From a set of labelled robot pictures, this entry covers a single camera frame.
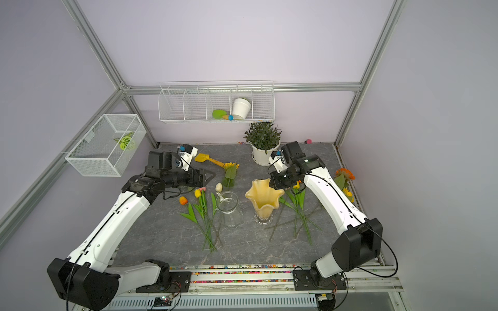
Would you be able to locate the yellow gerbera right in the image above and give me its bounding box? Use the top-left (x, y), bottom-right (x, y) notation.
top-left (342, 187), bottom-right (355, 203)

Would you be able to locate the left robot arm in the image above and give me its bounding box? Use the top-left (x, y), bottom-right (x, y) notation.
top-left (47, 145), bottom-right (210, 310)

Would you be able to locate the long white wire basket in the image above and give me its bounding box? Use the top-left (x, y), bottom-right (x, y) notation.
top-left (158, 80), bottom-right (276, 123)

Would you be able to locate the white tulip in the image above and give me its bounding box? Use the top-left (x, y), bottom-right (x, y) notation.
top-left (208, 183), bottom-right (223, 247)

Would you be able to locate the aluminium frame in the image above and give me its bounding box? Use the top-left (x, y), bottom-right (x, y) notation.
top-left (1, 1), bottom-right (406, 247)

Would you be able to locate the yellow toy shovel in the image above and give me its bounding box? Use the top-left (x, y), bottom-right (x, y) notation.
top-left (195, 154), bottom-right (226, 168)

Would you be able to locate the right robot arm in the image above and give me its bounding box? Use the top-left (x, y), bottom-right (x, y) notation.
top-left (269, 141), bottom-right (383, 288)

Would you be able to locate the pink tulip left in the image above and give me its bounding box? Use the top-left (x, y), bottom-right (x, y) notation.
top-left (198, 187), bottom-right (217, 252)

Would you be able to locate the green toy shovel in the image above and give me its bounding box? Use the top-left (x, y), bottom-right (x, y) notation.
top-left (212, 110), bottom-right (234, 121)

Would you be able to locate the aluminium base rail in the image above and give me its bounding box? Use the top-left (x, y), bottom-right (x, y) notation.
top-left (103, 265), bottom-right (411, 310)

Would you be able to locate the yellow fluted vase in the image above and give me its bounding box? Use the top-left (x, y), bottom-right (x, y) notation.
top-left (245, 179), bottom-right (285, 225)

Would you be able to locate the yellow sunflower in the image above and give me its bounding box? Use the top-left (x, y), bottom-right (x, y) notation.
top-left (222, 163), bottom-right (239, 190)

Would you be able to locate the small white wire basket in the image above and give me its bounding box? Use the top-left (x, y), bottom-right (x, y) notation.
top-left (65, 114), bottom-right (147, 177)

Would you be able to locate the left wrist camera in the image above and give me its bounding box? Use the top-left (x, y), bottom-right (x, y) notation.
top-left (177, 144), bottom-right (198, 171)

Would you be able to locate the clear glass vase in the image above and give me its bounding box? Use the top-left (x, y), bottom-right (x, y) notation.
top-left (216, 191), bottom-right (242, 228)

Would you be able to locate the orange gerbera right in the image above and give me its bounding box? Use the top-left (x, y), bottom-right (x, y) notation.
top-left (333, 168), bottom-right (355, 190)

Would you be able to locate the white empty pot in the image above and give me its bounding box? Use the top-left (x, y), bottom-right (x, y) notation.
top-left (232, 98), bottom-right (252, 120)

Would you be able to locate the potted green plant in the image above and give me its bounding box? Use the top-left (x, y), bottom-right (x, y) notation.
top-left (244, 122), bottom-right (282, 167)

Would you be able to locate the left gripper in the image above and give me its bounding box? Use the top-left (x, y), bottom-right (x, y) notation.
top-left (163, 166), bottom-right (215, 188)

